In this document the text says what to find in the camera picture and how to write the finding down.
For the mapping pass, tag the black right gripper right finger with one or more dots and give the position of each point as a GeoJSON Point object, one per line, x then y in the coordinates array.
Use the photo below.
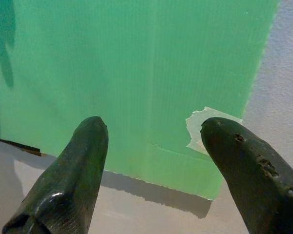
{"type": "Point", "coordinates": [254, 175]}

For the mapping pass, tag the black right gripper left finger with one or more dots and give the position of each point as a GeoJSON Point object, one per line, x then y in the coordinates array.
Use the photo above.
{"type": "Point", "coordinates": [70, 180]}

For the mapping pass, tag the torn pale masking tape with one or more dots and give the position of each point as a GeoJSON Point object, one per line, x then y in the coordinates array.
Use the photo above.
{"type": "Point", "coordinates": [194, 126]}

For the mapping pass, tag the green corrugated plastic board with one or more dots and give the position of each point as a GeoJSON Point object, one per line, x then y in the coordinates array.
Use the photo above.
{"type": "Point", "coordinates": [136, 73]}

